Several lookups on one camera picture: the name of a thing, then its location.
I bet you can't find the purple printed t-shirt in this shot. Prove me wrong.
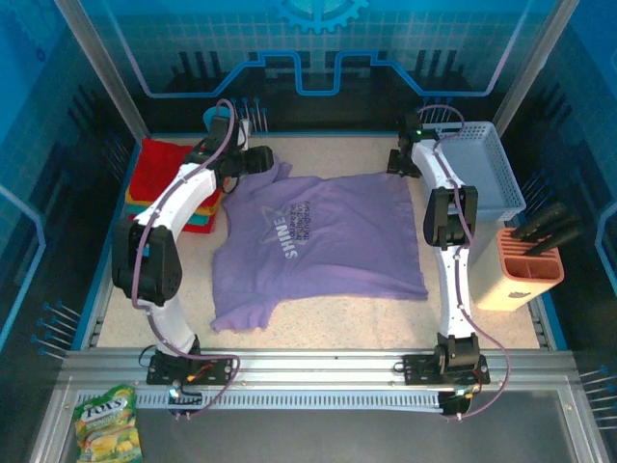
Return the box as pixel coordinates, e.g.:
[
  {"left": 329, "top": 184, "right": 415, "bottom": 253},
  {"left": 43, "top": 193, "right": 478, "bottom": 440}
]
[{"left": 210, "top": 153, "right": 430, "bottom": 334}]

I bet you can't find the blue plastic goblet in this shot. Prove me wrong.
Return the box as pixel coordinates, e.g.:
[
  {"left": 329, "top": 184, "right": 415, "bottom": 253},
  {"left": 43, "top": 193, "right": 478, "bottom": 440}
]
[{"left": 201, "top": 106, "right": 228, "bottom": 139}]

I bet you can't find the teal folded t-shirt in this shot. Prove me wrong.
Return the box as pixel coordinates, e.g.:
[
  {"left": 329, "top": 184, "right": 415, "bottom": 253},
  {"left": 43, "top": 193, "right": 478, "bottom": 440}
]
[{"left": 125, "top": 204, "right": 218, "bottom": 227}]

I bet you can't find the lavender plastic basket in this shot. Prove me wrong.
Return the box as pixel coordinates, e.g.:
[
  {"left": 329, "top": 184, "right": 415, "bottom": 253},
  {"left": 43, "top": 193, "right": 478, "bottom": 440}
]
[{"left": 431, "top": 121, "right": 527, "bottom": 226}]

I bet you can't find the thin red folded t-shirt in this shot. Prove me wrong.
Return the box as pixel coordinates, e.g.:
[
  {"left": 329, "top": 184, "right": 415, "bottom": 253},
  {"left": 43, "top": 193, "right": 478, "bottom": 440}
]
[{"left": 127, "top": 214, "right": 216, "bottom": 236}]

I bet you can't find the large red folded t-shirt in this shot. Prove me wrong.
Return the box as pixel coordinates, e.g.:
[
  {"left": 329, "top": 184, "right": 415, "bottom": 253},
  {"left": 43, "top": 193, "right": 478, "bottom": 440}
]
[{"left": 129, "top": 138, "right": 206, "bottom": 204}]

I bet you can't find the pink white knife block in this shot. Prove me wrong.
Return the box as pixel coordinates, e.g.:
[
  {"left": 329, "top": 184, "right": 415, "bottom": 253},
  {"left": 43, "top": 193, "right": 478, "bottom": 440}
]
[{"left": 474, "top": 227, "right": 565, "bottom": 313}]

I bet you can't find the grey metal platform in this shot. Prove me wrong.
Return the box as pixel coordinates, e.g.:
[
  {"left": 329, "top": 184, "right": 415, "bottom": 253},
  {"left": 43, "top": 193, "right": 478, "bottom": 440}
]
[{"left": 28, "top": 375, "right": 608, "bottom": 463}]

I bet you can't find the green yellow candy bag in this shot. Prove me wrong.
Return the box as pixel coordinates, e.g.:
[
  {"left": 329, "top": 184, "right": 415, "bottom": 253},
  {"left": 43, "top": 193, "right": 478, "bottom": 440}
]
[{"left": 72, "top": 384, "right": 145, "bottom": 463}]

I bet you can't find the black knife handle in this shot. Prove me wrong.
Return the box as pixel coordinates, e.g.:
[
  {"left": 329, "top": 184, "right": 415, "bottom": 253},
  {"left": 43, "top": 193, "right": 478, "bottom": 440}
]
[
  {"left": 523, "top": 226, "right": 583, "bottom": 257},
  {"left": 510, "top": 201, "right": 566, "bottom": 241},
  {"left": 518, "top": 215, "right": 582, "bottom": 247}
]

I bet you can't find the aluminium frame post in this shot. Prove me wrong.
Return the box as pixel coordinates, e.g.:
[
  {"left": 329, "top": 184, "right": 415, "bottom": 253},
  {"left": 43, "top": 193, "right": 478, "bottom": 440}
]
[
  {"left": 494, "top": 0, "right": 582, "bottom": 134},
  {"left": 52, "top": 0, "right": 150, "bottom": 141}
]

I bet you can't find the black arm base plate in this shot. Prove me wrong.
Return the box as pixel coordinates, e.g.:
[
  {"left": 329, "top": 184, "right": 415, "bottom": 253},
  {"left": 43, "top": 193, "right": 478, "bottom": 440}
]
[
  {"left": 402, "top": 353, "right": 491, "bottom": 386},
  {"left": 146, "top": 354, "right": 233, "bottom": 387}
]

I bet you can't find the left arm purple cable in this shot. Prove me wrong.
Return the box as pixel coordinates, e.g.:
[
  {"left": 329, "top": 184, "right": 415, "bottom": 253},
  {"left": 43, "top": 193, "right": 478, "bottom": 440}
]
[{"left": 130, "top": 98, "right": 241, "bottom": 420}]

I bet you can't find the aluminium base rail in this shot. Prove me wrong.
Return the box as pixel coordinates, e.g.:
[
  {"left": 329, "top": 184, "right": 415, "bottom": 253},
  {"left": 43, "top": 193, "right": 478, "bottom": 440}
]
[{"left": 57, "top": 349, "right": 577, "bottom": 390}]

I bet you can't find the slotted grey cable duct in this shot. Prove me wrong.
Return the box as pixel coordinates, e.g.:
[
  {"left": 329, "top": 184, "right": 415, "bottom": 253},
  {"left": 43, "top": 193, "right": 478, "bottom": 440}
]
[{"left": 134, "top": 389, "right": 447, "bottom": 412}]

